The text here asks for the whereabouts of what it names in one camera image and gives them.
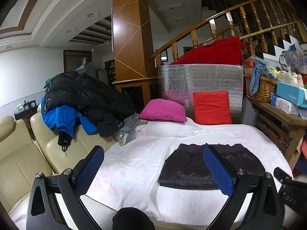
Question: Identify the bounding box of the black quilted jacket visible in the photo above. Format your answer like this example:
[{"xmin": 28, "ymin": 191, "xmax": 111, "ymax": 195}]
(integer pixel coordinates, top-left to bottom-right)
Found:
[{"xmin": 158, "ymin": 143, "xmax": 267, "ymax": 191}]

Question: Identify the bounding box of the pile of dark clothes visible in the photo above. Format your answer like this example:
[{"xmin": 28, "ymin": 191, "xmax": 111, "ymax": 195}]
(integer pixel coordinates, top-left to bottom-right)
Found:
[{"xmin": 44, "ymin": 72, "xmax": 136, "ymax": 152}]

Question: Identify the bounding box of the wooden shelf table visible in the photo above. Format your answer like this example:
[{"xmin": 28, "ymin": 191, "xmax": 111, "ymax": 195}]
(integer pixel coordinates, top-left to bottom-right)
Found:
[{"xmin": 249, "ymin": 99, "xmax": 306, "ymax": 170}]

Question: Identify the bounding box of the cream leather sofa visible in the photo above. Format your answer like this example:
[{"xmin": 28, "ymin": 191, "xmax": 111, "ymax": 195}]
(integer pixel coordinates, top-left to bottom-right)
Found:
[{"xmin": 1, "ymin": 112, "xmax": 115, "ymax": 212}]

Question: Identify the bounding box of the person's dark sleeve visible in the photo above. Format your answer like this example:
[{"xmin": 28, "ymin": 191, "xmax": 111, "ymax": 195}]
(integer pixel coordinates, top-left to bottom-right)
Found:
[{"xmin": 112, "ymin": 207, "xmax": 155, "ymax": 230}]

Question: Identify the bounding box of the white patterned package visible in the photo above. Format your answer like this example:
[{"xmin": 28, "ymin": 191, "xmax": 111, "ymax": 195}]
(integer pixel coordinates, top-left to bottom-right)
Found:
[{"xmin": 271, "ymin": 95, "xmax": 306, "ymax": 120}]

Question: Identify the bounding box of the white bed blanket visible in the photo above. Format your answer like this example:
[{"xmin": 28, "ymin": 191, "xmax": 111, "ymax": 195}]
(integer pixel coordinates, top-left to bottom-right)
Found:
[{"xmin": 81, "ymin": 119, "xmax": 292, "ymax": 229}]

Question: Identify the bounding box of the teal cardboard box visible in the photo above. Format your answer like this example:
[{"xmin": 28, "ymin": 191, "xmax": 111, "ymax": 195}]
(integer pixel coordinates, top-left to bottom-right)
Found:
[{"xmin": 276, "ymin": 81, "xmax": 307, "ymax": 108}]

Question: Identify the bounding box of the blue jacket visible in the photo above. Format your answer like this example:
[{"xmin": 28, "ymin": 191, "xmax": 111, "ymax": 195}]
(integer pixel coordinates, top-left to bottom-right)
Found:
[{"xmin": 41, "ymin": 97, "xmax": 98, "ymax": 137}]

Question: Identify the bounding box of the wicker basket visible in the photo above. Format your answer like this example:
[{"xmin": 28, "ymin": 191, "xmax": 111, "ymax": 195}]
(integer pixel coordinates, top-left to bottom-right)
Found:
[{"xmin": 244, "ymin": 74, "xmax": 277, "ymax": 103}]

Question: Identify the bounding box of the grey garment in plastic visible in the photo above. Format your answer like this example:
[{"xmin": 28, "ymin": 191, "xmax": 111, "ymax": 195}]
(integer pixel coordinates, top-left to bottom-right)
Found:
[{"xmin": 113, "ymin": 113, "xmax": 148, "ymax": 146}]

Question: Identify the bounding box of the red pillow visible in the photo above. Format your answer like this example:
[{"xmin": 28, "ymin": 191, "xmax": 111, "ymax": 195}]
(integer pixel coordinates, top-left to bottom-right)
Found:
[{"xmin": 193, "ymin": 91, "xmax": 232, "ymax": 125}]

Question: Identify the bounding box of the light blue cloth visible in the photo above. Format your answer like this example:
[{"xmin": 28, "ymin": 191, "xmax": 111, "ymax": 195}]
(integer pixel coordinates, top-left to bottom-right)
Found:
[{"xmin": 249, "ymin": 62, "xmax": 276, "ymax": 94}]

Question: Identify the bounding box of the magenta pillow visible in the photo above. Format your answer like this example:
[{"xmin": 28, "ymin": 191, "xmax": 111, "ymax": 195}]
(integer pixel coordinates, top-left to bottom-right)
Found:
[{"xmin": 138, "ymin": 99, "xmax": 187, "ymax": 122}]

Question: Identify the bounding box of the red blanket on railing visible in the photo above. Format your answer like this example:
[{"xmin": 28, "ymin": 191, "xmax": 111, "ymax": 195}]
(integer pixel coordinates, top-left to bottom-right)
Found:
[{"xmin": 171, "ymin": 36, "xmax": 247, "ymax": 65}]

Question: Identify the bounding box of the silver foil insulation board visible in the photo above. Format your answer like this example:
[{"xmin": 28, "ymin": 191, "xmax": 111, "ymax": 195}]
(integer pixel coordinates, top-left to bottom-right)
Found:
[{"xmin": 157, "ymin": 64, "xmax": 244, "ymax": 124}]

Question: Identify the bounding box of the wooden stair railing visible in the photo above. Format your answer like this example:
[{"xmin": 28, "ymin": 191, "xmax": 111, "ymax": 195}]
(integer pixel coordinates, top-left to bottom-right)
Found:
[{"xmin": 151, "ymin": 0, "xmax": 306, "ymax": 65}]

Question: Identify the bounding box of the wooden pillar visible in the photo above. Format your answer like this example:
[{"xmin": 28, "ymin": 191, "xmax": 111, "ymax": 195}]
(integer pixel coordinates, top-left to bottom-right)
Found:
[{"xmin": 112, "ymin": 0, "xmax": 156, "ymax": 112}]

